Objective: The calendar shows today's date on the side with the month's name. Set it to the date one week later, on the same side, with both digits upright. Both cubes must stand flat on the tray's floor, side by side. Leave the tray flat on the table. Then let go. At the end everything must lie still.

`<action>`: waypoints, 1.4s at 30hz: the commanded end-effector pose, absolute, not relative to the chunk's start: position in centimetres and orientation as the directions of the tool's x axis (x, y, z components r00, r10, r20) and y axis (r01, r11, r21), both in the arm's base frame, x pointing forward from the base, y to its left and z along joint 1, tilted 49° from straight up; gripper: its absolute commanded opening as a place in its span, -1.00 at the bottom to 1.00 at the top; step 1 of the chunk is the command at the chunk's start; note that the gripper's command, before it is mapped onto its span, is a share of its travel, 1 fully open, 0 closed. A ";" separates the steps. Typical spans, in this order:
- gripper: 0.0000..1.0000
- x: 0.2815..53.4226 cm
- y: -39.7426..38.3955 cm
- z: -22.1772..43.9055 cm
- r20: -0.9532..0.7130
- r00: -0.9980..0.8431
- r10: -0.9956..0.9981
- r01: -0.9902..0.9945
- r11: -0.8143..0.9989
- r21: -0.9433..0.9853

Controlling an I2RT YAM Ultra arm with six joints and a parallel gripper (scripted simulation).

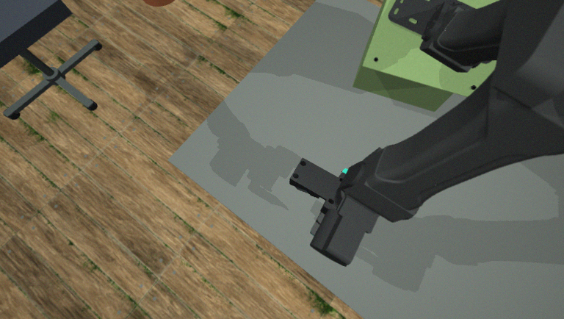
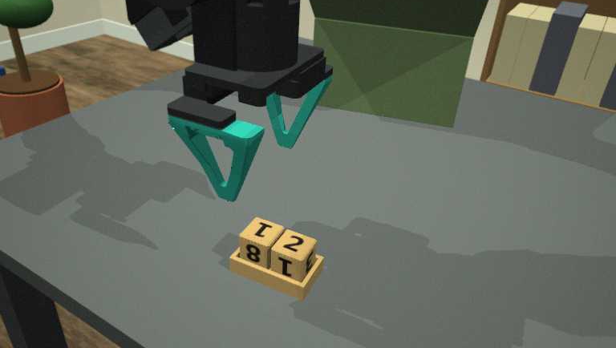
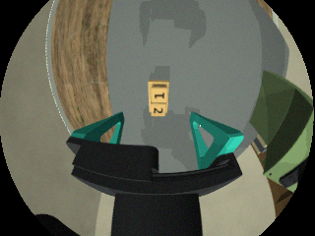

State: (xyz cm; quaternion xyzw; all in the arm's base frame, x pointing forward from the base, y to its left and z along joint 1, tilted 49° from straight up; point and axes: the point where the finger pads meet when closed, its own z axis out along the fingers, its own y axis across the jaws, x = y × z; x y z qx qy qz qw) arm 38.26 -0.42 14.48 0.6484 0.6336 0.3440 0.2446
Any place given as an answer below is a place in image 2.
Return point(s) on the tan wooden tray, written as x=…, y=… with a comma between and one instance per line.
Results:
x=275, y=280

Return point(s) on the tan wooden number cube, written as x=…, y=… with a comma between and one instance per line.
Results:
x=256, y=241
x=293, y=255

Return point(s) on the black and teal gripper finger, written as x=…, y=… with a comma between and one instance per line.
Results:
x=286, y=138
x=243, y=138

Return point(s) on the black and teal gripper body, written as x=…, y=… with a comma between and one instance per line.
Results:
x=269, y=59

